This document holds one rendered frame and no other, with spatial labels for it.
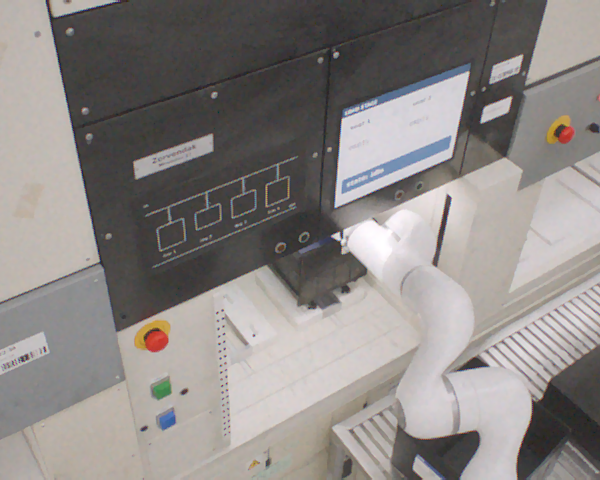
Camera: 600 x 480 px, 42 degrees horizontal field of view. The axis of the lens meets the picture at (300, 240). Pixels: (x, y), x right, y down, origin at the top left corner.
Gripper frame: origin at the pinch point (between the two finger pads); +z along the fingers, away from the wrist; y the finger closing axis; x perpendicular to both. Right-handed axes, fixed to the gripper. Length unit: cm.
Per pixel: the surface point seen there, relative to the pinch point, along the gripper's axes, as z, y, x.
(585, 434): -68, 34, -41
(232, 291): 7.8, -18.8, -31.5
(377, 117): -30, -11, 42
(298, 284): -9.8, -10.6, -17.4
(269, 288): 3.7, -10.1, -31.4
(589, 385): -61, 41, -35
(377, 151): -30.2, -9.5, 34.7
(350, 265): -10.0, 4.7, -19.0
